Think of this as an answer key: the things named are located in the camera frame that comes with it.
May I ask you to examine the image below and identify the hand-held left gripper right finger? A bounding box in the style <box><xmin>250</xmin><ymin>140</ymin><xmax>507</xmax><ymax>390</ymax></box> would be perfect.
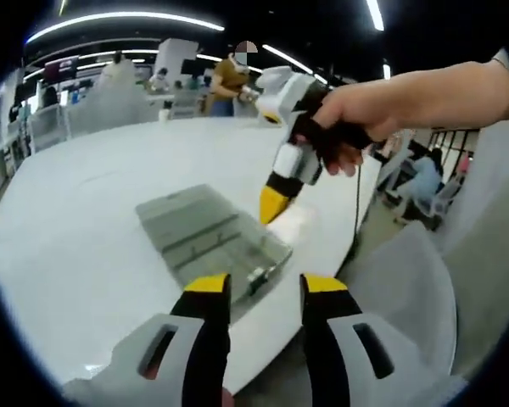
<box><xmin>299</xmin><ymin>273</ymin><xmax>467</xmax><ymax>407</ymax></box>

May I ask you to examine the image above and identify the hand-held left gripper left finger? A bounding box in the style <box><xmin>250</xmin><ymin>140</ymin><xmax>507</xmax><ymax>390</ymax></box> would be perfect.
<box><xmin>62</xmin><ymin>273</ymin><xmax>232</xmax><ymax>407</ymax></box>

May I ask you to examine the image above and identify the grey transparent guide fixture box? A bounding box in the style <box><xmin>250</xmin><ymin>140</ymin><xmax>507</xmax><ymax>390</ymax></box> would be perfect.
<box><xmin>134</xmin><ymin>182</ymin><xmax>294</xmax><ymax>307</ymax></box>

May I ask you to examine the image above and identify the person's right hand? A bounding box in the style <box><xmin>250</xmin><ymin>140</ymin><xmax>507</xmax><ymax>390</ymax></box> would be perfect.
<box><xmin>292</xmin><ymin>81</ymin><xmax>404</xmax><ymax>177</ymax></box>

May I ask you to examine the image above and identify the white mesh office chair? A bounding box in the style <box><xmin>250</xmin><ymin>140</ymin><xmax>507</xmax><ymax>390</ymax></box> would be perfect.
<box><xmin>343</xmin><ymin>220</ymin><xmax>459</xmax><ymax>378</ymax></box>

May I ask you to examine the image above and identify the person's grey shirt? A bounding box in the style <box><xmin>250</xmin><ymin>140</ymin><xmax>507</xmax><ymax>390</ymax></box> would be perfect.
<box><xmin>440</xmin><ymin>46</ymin><xmax>509</xmax><ymax>378</ymax></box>

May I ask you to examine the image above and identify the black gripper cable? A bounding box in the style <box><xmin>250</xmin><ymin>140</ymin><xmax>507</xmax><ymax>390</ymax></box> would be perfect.
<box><xmin>350</xmin><ymin>163</ymin><xmax>365</xmax><ymax>255</ymax></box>

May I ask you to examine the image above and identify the dark wall display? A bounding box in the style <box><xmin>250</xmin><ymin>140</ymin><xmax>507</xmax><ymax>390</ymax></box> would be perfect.
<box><xmin>44</xmin><ymin>54</ymin><xmax>80</xmax><ymax>81</ymax></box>

